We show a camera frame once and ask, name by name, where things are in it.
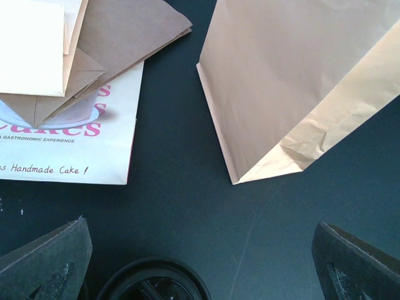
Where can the orange kraft paper bag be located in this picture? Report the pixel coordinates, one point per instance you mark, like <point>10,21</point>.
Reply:
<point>285,81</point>

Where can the cream cakes printed paper bag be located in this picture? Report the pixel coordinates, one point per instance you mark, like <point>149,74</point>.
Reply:
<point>95,150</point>

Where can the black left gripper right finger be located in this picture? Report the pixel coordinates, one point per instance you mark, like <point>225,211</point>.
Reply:
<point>349,268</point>

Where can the folded orange paper bag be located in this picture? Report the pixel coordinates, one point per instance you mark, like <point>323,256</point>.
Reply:
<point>42,67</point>

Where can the dark brown paper bag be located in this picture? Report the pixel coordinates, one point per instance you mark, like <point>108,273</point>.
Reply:
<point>121,34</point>

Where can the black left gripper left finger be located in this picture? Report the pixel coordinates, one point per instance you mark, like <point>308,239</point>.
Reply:
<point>53,266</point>

